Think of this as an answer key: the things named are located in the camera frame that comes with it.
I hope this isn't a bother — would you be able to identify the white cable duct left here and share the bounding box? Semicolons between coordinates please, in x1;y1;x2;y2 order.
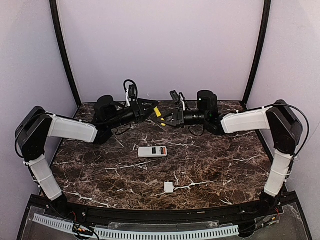
32;213;74;234

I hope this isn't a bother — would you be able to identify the white cable duct right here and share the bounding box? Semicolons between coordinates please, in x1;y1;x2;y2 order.
94;224;240;240

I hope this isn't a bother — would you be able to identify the white remote control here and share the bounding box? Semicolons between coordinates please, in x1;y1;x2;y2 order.
138;146;168;158

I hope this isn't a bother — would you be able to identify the white cable duct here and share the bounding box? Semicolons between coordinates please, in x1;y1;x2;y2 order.
94;224;240;240
32;213;74;234

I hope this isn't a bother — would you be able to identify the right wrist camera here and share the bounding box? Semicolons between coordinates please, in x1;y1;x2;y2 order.
169;90;190;111

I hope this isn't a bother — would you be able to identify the white battery cover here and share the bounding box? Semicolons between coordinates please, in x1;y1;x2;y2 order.
164;181;174;194

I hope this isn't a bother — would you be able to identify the black corner frame post right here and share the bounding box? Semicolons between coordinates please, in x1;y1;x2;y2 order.
242;0;272;106

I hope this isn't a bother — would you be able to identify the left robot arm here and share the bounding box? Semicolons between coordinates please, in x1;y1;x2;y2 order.
14;95;159;202

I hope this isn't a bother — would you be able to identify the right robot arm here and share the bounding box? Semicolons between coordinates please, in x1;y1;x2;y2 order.
155;90;304;216

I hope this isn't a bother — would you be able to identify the black front mounting rail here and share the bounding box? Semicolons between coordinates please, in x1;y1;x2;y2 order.
29;192;298;228

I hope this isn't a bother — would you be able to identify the black corner frame post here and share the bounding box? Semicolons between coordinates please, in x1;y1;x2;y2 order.
49;0;82;108
242;0;272;106

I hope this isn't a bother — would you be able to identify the yellow handled screwdriver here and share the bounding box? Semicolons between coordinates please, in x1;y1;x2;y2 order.
153;107;166;127

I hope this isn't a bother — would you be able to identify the black corner frame post left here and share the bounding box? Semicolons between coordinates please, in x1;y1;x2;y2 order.
49;0;82;108

